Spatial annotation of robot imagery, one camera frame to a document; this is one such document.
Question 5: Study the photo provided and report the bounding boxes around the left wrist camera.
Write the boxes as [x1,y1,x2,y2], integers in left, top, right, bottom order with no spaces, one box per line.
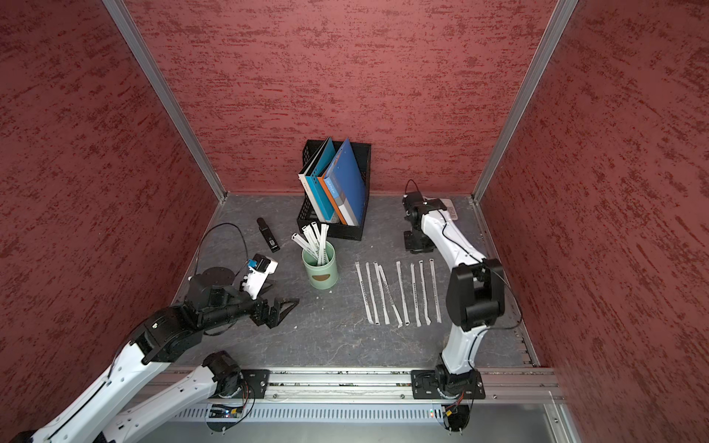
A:
[240,254,278,300]

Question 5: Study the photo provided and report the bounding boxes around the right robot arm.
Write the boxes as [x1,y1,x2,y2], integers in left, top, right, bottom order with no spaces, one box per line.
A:
[403,191,505,398]

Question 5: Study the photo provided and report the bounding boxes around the black stapler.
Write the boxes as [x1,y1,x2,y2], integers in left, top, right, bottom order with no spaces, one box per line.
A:
[257,217,281,252]

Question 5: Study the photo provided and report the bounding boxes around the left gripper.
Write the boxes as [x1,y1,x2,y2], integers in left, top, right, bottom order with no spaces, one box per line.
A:
[202,279,299,329]

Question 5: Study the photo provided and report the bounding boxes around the blue folder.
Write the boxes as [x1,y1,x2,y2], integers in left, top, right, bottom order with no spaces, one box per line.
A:
[323,140,366,226]

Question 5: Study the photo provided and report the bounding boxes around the wrapped straws in cup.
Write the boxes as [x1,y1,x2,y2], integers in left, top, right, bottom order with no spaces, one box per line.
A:
[291,221,330,266]

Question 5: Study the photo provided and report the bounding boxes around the green cup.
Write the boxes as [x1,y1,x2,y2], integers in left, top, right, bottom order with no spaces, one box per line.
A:
[301,241,339,290]

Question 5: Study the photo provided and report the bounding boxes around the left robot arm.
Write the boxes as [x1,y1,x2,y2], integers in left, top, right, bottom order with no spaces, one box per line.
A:
[14,267,299,442]

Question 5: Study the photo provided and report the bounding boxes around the aluminium front rail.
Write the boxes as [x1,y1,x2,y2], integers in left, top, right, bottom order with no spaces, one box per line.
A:
[113,364,563,404]

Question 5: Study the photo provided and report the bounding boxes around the aluminium corner post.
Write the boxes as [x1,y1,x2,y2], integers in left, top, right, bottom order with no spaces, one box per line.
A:
[473,0,578,205]
[103,0,228,204]

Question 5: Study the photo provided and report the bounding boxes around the orange book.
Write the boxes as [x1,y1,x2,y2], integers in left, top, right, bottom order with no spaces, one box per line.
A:
[318,176,346,225]

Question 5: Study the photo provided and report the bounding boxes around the straw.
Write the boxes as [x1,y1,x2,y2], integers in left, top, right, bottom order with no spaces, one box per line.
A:
[374,261,391,325]
[354,261,374,324]
[378,265,404,328]
[366,262,380,325]
[429,258,442,323]
[410,263,422,328]
[418,260,431,326]
[396,260,411,326]

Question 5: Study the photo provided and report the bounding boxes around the right aluminium corner post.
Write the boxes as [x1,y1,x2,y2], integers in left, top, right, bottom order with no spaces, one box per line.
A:
[473,0,578,205]

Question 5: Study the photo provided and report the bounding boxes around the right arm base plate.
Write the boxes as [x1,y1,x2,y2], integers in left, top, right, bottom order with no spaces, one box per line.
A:
[411,365,486,401]

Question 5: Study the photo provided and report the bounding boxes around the left aluminium corner post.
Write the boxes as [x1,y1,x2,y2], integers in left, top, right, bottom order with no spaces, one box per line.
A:
[103,0,228,204]

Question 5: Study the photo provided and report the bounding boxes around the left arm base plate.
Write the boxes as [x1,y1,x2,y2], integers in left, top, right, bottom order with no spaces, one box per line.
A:
[236,369,271,400]

